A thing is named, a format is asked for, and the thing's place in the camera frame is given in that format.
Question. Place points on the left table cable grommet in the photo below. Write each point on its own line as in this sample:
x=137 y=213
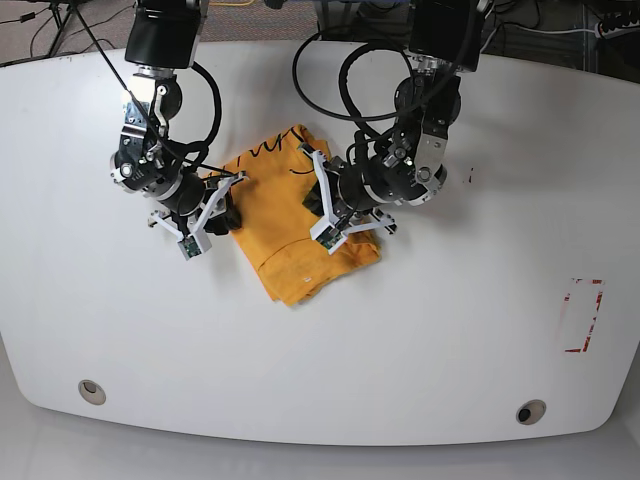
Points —
x=92 y=392

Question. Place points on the right table cable grommet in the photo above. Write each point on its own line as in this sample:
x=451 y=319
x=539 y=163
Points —
x=531 y=412

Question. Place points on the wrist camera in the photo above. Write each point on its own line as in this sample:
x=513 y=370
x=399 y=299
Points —
x=330 y=238
x=192 y=246

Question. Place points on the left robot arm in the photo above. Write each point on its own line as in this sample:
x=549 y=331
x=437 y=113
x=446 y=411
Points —
x=397 y=158

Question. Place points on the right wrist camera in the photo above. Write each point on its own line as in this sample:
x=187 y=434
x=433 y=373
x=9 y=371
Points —
x=192 y=246

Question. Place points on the red tape marking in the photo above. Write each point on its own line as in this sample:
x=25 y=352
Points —
x=579 y=314

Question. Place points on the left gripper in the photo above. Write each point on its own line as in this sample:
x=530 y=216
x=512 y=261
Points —
x=339 y=196

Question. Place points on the white power strip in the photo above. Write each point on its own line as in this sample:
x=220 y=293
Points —
x=614 y=26

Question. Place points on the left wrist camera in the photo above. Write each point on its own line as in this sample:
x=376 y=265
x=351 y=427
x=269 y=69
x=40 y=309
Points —
x=330 y=238

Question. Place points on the table cable grommet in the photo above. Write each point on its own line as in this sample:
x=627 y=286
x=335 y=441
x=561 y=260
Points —
x=92 y=392
x=531 y=412

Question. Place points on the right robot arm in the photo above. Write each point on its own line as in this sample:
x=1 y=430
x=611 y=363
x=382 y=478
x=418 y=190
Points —
x=163 y=40

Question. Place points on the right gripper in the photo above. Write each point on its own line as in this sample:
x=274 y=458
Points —
x=194 y=205

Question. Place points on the yellow t-shirt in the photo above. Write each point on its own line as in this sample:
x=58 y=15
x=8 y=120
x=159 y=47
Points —
x=275 y=226

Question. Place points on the black tripod legs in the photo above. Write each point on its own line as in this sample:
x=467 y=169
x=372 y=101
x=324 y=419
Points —
x=60 y=16

